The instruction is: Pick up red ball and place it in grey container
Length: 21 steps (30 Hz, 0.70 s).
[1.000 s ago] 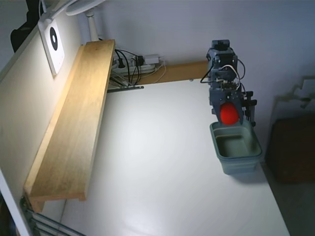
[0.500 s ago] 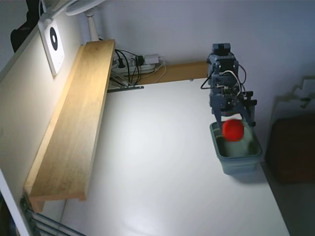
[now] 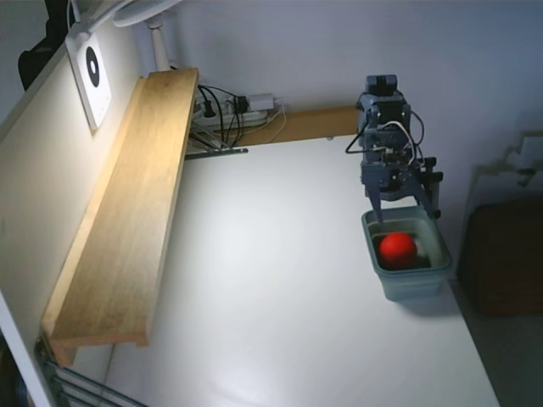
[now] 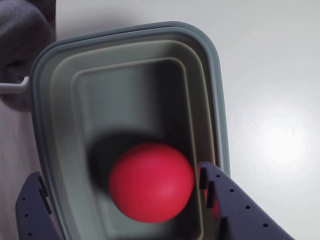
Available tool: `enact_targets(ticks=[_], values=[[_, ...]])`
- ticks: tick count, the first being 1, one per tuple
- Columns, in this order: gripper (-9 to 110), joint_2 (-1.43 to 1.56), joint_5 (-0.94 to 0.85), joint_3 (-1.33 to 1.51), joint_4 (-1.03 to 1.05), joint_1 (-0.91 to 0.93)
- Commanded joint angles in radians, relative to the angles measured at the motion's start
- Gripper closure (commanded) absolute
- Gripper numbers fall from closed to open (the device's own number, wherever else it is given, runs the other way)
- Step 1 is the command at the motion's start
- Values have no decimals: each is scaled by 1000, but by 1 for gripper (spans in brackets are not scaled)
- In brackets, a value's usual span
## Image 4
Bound blue-grey gripper finger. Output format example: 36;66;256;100
14;171;60;240
198;161;297;240

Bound red ball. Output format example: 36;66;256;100
107;142;196;224

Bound grey rectangular container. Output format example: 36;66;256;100
29;21;231;240

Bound white metal bar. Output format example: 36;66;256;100
0;76;30;95

